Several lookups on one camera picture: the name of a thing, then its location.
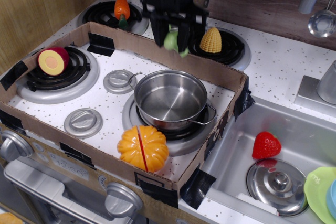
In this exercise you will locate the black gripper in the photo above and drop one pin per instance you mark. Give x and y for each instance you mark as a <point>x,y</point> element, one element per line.
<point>181,12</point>

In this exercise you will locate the green toy broccoli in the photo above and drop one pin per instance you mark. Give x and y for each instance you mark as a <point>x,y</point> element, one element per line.
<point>170,41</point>

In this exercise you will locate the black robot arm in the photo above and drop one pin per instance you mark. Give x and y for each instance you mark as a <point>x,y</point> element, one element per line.
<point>175,22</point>

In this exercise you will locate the stainless steel pot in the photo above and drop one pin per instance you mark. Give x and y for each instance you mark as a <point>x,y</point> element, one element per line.
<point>171,100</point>

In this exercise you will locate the steel pot lid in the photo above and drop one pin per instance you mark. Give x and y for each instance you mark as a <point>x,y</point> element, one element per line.
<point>278,184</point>

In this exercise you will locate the yellow toy corn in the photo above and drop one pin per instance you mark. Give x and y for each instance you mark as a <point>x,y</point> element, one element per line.
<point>211,41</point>

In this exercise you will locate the orange toy carrot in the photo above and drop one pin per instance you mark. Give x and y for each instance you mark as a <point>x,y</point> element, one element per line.
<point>122,13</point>

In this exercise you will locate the back right stove burner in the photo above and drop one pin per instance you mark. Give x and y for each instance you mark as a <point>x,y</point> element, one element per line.
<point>235,50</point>

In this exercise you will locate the stove burner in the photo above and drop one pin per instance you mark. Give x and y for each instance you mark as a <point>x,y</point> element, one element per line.
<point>178,143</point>
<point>79,76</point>
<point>103,13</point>
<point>235,50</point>

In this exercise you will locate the back left stove burner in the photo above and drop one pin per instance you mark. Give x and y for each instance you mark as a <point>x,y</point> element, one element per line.
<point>103,13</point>

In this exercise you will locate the silver stovetop knob upper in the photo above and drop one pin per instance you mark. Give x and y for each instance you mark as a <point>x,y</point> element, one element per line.
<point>119,82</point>

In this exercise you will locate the silver stovetop knob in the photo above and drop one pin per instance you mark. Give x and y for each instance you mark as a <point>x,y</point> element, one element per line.
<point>83,123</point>
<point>119,82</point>

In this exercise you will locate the front left stove burner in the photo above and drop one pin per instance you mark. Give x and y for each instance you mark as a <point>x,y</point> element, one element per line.
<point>79,76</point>

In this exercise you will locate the front right stove burner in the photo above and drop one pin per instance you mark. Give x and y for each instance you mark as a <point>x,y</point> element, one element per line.
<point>178,143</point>

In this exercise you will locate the orange toy pumpkin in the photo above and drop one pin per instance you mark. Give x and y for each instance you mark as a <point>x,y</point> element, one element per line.
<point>144,147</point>

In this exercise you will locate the red yellow toy fruit half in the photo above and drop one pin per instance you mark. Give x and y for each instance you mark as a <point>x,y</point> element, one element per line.
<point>53,61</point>

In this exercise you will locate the silver stovetop knob lower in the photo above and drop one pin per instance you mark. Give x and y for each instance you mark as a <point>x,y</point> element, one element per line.
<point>83,123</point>

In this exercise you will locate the hanging steel ladle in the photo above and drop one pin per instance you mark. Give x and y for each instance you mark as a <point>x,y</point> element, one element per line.
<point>322,23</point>

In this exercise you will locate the red toy strawberry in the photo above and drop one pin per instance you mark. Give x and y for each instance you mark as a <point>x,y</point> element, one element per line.
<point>266,145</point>

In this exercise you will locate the cardboard fence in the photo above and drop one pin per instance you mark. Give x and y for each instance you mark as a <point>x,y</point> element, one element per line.
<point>181,177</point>

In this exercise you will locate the silver faucet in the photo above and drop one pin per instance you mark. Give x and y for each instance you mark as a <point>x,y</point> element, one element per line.
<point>318,94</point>

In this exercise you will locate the silver sink basin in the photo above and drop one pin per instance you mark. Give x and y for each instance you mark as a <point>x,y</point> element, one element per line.
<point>307,143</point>

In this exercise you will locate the silver oven knob right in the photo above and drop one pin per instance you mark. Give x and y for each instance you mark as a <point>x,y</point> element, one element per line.
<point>121,201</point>

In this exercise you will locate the silver oven knob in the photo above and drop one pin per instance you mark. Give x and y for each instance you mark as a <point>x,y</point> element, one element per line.
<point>14,146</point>
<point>121,201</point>

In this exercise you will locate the silver oven knob left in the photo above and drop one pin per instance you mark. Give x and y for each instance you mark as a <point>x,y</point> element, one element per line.
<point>14,146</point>

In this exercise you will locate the green plastic plate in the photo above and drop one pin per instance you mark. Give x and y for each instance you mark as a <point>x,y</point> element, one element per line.
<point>315,189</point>

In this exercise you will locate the blue plastic bowl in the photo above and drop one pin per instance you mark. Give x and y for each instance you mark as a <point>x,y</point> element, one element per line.
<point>330,199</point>

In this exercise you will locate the orange toy bottom corner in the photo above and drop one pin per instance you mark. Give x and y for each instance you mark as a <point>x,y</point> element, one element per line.
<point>9,218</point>

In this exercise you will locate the silver oven door handle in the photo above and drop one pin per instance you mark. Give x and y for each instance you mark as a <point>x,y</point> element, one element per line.
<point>51,191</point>

